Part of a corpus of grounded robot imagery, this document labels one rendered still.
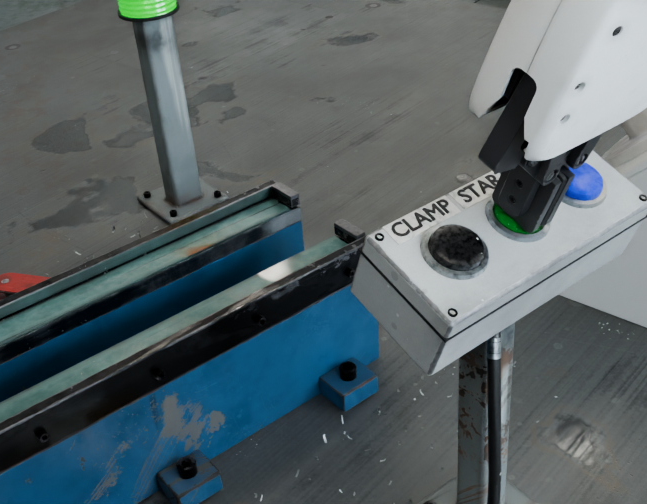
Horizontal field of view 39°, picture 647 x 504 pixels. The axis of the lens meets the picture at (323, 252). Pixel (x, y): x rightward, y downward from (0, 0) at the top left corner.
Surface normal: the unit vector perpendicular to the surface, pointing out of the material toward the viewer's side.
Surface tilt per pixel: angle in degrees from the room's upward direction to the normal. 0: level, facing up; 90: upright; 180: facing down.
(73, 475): 90
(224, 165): 0
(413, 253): 21
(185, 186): 90
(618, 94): 114
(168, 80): 90
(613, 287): 90
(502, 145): 77
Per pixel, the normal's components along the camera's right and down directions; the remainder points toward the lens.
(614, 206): 0.15, -0.63
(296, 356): 0.62, 0.40
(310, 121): -0.07, -0.83
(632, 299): -0.64, 0.47
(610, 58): 0.49, 0.70
